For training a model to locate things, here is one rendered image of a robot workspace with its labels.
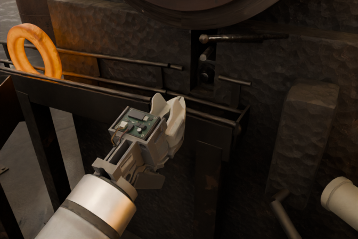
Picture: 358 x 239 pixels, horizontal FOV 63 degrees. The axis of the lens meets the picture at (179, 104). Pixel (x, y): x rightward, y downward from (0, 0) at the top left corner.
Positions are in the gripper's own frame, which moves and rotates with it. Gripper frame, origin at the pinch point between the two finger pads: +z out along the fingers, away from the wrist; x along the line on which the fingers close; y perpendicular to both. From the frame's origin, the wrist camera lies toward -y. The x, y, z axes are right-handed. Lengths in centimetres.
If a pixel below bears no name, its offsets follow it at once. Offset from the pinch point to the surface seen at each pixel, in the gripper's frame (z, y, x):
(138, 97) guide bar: 2.8, -5.1, 12.8
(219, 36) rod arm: 2.4, 14.9, -8.1
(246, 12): 9.3, 15.1, -9.6
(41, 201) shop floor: -16, -73, 74
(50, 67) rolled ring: 4.1, -5.1, 42.7
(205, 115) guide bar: 3.0, -4.8, -3.7
